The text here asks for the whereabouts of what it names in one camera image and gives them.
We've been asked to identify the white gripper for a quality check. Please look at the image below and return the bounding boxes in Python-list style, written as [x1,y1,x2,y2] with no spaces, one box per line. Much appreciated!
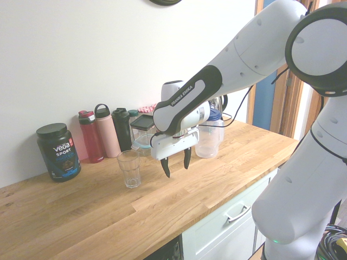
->
[150,127,200,179]

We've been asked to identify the clear pitcher with blue lid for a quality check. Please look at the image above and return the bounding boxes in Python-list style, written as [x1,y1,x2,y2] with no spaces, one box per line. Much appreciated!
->
[195,109,226,159]

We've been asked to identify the pink water bottle black cap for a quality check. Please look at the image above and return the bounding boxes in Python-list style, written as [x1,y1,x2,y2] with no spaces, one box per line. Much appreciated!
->
[94,103,122,159]

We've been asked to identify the red water bottle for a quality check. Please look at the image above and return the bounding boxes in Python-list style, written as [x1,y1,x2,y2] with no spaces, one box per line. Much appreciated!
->
[78,109,105,164]

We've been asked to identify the glass food container teal clips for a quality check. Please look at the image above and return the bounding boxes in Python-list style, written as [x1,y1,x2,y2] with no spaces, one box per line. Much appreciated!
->
[131,134,153,157]

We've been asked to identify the clear faceted drinking glass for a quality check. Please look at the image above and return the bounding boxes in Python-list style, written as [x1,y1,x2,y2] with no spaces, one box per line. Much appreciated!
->
[116,150,142,189]

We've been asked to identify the square container black lid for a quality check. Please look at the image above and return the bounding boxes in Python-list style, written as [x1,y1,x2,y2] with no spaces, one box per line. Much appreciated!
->
[130,114,156,142]

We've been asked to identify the glass jar red gingham lid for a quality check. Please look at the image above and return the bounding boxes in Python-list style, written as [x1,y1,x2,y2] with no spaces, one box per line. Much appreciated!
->
[137,105,157,116]

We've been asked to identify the black shaker bottle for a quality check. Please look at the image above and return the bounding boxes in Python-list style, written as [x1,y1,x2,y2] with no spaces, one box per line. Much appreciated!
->
[111,107,133,153]

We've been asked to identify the clear jar dark green lid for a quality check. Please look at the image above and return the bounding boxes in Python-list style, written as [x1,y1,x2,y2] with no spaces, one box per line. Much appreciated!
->
[127,109,140,141]

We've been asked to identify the pale cabinet with drawer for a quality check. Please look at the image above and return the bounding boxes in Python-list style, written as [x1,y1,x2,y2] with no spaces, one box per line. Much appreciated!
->
[181,167,280,260]

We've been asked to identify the black dishwasher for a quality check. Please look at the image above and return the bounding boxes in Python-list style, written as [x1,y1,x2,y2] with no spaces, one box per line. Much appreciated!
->
[140,235,183,260]

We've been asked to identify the blue door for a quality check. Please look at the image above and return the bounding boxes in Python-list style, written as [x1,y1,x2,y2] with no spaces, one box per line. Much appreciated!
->
[255,71,278,134]

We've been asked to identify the black Vega protein tub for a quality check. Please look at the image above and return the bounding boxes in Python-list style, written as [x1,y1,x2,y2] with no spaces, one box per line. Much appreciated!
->
[36,123,82,183]

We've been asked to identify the glass French press black handle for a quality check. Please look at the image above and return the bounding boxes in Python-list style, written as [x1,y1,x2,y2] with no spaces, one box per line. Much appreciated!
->
[209,94,229,120]

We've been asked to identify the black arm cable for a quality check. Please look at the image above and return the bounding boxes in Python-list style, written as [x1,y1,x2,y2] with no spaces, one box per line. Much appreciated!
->
[210,67,292,128]

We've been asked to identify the silver drawer handle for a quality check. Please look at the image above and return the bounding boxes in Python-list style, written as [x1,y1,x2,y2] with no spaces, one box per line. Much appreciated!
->
[224,204,252,223]

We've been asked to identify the wooden door frame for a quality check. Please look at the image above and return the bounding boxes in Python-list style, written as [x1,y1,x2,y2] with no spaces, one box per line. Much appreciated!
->
[246,0,329,142]

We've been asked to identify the black round wall clock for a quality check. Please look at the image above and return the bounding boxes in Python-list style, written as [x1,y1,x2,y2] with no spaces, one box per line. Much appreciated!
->
[148,0,183,6]

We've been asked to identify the floor cable bundle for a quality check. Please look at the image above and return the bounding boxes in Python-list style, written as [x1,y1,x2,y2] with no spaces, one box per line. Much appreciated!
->
[317,224,347,260]

